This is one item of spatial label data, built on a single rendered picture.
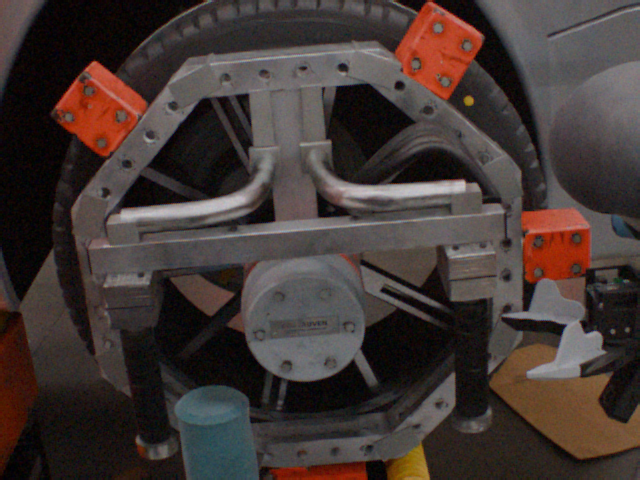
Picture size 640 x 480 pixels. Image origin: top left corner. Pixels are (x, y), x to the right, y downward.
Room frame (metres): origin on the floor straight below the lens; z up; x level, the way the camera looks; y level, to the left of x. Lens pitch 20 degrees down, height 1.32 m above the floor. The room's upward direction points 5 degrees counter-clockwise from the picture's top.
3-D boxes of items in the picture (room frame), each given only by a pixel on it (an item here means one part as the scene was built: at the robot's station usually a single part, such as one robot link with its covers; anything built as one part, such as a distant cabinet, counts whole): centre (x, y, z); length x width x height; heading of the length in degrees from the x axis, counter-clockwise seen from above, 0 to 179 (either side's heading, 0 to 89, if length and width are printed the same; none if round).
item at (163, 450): (0.93, 0.20, 0.83); 0.04 x 0.04 x 0.16
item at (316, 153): (1.04, -0.07, 1.03); 0.19 x 0.18 x 0.11; 0
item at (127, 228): (1.04, 0.13, 1.03); 0.19 x 0.18 x 0.11; 0
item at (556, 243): (1.17, -0.29, 0.85); 0.09 x 0.08 x 0.07; 90
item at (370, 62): (1.17, 0.03, 0.85); 0.54 x 0.07 x 0.54; 90
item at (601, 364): (0.90, -0.28, 0.83); 0.09 x 0.05 x 0.02; 122
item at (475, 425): (0.93, -0.14, 0.83); 0.04 x 0.04 x 0.16
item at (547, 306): (0.99, -0.23, 0.85); 0.09 x 0.03 x 0.06; 58
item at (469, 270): (0.96, -0.14, 0.93); 0.09 x 0.05 x 0.05; 0
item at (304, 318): (1.10, 0.03, 0.85); 0.21 x 0.14 x 0.14; 0
